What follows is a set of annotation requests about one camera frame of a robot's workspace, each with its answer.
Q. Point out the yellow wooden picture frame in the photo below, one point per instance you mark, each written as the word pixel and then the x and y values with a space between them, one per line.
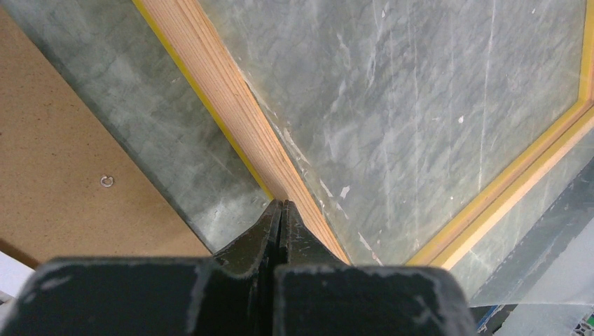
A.
pixel 192 42

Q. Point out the brown backing board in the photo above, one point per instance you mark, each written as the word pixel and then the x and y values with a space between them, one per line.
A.
pixel 67 187

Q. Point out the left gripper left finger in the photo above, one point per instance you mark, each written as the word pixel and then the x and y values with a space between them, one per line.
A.
pixel 227 293

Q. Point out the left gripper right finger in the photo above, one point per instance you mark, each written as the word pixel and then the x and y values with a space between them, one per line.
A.
pixel 317 294

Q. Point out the clear acrylic glazing sheet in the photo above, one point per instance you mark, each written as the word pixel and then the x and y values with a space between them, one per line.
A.
pixel 396 113

